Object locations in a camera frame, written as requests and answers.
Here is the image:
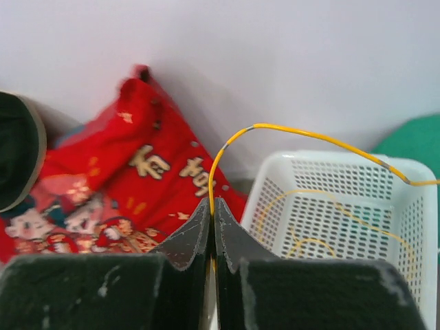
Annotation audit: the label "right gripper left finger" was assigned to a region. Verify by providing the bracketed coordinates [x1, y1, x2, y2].
[1, 199, 210, 329]

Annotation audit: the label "yellow coiled cable right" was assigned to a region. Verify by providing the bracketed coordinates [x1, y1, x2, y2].
[208, 122, 440, 217]

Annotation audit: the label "red printed pillow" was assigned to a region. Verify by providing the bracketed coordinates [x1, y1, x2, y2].
[1, 66, 246, 263]

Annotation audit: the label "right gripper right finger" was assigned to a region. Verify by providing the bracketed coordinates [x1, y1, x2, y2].
[213, 199, 425, 329]

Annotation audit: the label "white basket centre back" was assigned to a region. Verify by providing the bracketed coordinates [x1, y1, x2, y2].
[241, 151, 438, 329]

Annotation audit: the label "green cloth garment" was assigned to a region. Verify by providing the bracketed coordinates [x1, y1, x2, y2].
[371, 113, 439, 166]

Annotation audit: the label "black round hat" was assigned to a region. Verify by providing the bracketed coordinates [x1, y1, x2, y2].
[1, 91, 47, 212]

